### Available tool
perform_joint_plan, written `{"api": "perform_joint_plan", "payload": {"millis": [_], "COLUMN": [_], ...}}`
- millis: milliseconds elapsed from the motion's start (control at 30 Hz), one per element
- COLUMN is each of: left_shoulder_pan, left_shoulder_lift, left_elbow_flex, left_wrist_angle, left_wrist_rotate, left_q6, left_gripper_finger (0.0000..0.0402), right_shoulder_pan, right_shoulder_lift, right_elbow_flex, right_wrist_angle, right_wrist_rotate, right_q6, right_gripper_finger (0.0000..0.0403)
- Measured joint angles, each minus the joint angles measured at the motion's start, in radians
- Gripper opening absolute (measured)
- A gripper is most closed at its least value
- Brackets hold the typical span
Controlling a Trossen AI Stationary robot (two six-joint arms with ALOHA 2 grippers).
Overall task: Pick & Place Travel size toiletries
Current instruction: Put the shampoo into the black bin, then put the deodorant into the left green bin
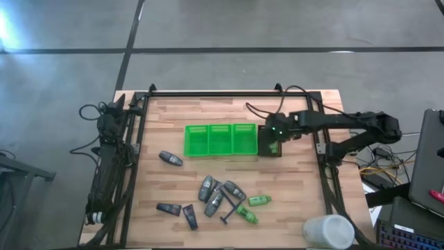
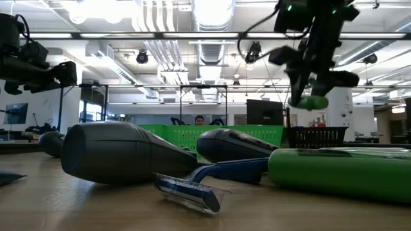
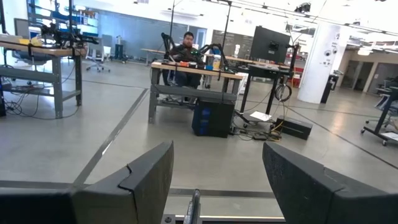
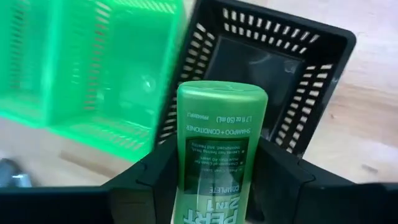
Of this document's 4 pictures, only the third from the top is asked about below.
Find black overhead pole frame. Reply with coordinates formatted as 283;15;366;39
169;0;233;54

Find white paper sheet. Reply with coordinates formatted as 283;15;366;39
249;111;273;122

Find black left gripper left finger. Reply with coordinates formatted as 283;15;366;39
0;141;175;224

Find flat black floor box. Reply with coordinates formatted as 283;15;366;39
275;115;313;141

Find black monitor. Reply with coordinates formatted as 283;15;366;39
249;26;291;64

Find person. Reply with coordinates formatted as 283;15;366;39
169;31;203;89

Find white office chair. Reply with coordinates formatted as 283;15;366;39
85;37;113;73

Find coiled black cable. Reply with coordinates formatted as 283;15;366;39
275;83;293;103

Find yellow object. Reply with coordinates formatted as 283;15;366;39
18;37;43;47

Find black rolling stand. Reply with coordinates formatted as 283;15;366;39
360;85;398;147

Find black monitor stand cart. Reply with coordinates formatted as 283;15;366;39
235;43;301;127

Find white round pillar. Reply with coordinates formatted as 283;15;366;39
297;21;351;105

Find black computer tower blue lights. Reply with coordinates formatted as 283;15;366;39
192;98;236;138

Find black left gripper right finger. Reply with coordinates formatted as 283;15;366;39
262;142;398;224

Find wooden workbench with gray legs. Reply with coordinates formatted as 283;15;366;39
148;61;244;124
0;34;86;119

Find floor cable bundle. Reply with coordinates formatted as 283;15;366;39
231;124;282;142

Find black pedestal bin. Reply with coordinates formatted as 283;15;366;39
320;74;339;105

